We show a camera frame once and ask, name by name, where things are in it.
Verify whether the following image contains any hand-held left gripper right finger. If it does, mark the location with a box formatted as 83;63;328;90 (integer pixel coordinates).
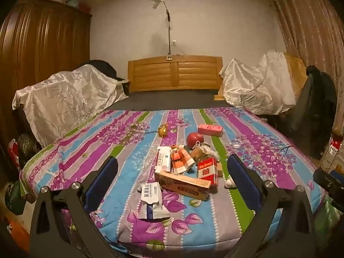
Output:
223;154;315;258

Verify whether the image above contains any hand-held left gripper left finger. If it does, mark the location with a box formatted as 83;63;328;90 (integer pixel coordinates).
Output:
29;156;119;258

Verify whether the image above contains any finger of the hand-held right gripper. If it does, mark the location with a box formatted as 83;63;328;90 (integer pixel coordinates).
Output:
313;167;344;194

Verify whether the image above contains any orange paper cup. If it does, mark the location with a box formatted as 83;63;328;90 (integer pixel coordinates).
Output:
171;150;192;174
183;146;196;167

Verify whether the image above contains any red and white box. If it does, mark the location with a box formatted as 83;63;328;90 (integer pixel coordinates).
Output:
321;134;344;173

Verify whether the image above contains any red cigarette box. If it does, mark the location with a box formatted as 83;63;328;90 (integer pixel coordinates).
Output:
197;158;218;186

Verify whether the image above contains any floral striped bedsheet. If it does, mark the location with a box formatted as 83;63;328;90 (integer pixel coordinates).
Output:
20;106;327;253

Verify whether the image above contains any white foil packet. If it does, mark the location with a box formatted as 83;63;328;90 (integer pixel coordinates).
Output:
137;182;170;220

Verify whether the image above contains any long cardboard box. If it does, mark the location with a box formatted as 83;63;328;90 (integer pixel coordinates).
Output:
154;170;212;201

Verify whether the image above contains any pink box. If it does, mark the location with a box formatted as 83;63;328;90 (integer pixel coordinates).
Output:
198;124;224;137

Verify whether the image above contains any white medicine box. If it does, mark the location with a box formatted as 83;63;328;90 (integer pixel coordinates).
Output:
154;146;173;173

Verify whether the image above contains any red apple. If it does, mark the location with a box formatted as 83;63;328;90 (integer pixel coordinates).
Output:
187;132;205;149

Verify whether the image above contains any flattened orange paper cup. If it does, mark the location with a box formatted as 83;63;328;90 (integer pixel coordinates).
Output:
171;150;192;174

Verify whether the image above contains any dark jacket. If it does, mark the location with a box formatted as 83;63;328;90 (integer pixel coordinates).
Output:
291;64;338;160

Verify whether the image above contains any dark plastic bag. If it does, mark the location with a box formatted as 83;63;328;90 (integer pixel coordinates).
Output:
17;133;41;167

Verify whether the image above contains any white satin cloth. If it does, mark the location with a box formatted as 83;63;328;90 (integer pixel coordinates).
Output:
219;50;296;115
12;66;126;147

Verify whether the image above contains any dark green bag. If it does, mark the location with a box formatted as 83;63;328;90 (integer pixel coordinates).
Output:
5;180;26;216

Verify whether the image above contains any red bag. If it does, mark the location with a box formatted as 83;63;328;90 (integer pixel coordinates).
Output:
8;138;20;167

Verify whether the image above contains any orange bag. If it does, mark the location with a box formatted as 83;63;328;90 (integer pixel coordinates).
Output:
6;220;31;248

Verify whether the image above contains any grey bed sheet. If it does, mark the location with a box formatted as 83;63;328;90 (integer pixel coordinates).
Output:
101;90;225;112

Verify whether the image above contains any black cloth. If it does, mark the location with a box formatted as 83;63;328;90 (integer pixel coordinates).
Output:
81;60;126;81

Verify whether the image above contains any wooden headboard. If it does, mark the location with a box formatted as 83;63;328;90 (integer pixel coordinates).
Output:
127;55;223;92

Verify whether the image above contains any wooden wardrobe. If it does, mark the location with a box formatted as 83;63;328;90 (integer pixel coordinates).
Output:
0;0;93;132

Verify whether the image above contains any patterned curtain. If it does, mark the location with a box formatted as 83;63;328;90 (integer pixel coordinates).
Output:
269;0;344;136

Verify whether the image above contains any metal pole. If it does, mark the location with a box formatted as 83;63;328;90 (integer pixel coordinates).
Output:
163;2;173;57

